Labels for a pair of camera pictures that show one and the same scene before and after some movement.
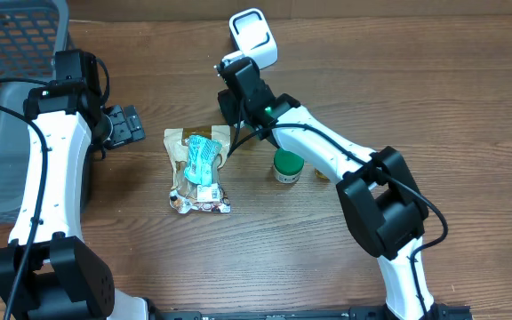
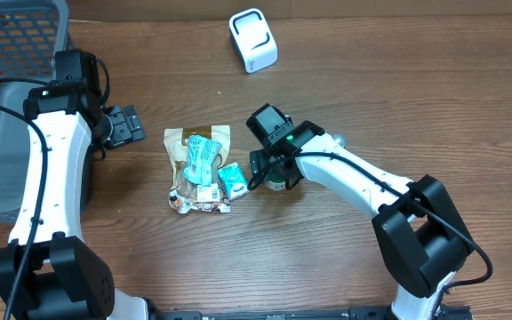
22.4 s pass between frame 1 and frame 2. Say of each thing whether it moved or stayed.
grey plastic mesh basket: stayed
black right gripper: moved
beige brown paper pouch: stayed
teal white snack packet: stayed
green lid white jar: moved
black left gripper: stayed
